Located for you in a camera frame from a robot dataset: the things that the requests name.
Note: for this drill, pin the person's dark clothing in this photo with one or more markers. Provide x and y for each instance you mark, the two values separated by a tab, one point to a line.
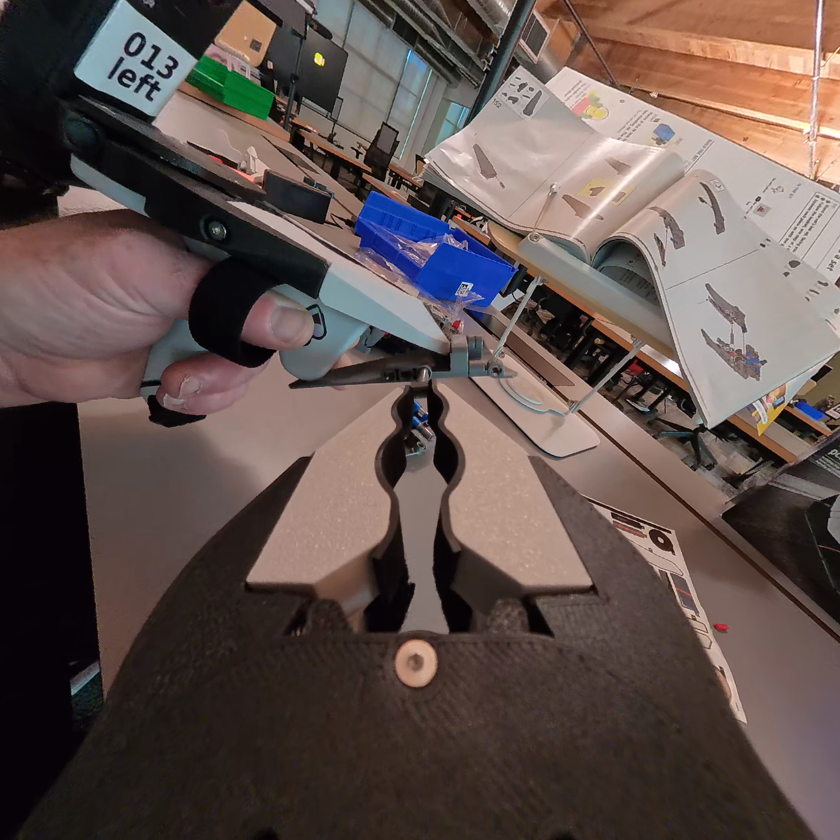
39	590

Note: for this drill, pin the dark grey lego wing assembly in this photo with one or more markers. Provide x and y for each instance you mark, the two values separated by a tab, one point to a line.
367	374

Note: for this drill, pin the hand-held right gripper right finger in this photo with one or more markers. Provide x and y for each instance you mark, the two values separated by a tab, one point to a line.
518	525

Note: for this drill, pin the white book stand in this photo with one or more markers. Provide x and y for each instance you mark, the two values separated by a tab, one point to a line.
564	433

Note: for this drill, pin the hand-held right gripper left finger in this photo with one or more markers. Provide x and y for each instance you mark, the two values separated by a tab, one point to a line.
321	525

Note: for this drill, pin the dark lego set box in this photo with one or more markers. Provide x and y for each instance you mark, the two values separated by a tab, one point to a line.
787	525

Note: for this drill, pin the yellow and blue box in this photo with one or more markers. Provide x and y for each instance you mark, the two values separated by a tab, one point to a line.
771	410

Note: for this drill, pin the black box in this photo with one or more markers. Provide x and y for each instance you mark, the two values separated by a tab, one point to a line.
298	193

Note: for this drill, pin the far blue bin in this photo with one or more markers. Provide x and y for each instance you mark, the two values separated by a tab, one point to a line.
453	269

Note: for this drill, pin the person's left hand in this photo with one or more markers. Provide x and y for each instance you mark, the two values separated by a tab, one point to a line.
85	308

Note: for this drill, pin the black monitor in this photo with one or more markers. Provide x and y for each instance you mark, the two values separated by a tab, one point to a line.
315	65

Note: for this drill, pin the lego sticker sheet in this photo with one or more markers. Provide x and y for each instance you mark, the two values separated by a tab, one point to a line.
682	577

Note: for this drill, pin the teal office chair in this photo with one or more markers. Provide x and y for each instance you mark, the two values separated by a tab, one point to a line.
686	443

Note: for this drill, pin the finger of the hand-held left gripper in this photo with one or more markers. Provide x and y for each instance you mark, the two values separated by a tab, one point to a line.
380	302

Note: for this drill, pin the grey lego wing blue pins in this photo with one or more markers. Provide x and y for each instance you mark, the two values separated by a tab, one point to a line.
420	423

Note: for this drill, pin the lego instruction booklet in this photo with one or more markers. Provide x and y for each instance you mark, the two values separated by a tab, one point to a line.
722	262

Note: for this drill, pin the black office chair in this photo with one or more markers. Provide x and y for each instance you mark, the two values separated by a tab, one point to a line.
382	151

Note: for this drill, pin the plastic bag of lego parts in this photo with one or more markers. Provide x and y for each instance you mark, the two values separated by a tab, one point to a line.
407	253

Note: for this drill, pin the green plastic bin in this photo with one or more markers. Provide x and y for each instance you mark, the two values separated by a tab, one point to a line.
229	85

